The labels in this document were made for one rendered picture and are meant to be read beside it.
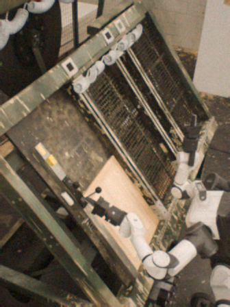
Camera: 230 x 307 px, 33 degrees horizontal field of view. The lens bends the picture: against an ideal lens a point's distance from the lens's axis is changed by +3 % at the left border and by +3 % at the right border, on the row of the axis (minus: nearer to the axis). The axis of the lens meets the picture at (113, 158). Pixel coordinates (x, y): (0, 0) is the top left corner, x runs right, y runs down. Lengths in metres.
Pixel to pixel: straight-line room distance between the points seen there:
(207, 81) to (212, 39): 0.61
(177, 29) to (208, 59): 1.71
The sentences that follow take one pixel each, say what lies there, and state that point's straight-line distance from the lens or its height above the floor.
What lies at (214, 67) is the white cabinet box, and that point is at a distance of 5.91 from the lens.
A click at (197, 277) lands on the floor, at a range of 3.51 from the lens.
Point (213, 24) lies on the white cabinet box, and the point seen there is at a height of 1.00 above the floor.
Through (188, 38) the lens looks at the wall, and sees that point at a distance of 7.43.
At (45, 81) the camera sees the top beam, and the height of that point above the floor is 1.85.
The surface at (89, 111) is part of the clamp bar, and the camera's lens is 2.30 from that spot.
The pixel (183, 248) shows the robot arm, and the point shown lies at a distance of 1.89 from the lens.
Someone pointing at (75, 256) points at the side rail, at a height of 1.24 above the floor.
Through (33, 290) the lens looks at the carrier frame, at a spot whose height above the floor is 0.79.
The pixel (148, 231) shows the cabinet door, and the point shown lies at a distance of 2.50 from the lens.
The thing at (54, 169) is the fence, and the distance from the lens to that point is 2.00.
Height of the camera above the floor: 2.80
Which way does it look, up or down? 38 degrees down
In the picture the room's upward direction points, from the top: 2 degrees clockwise
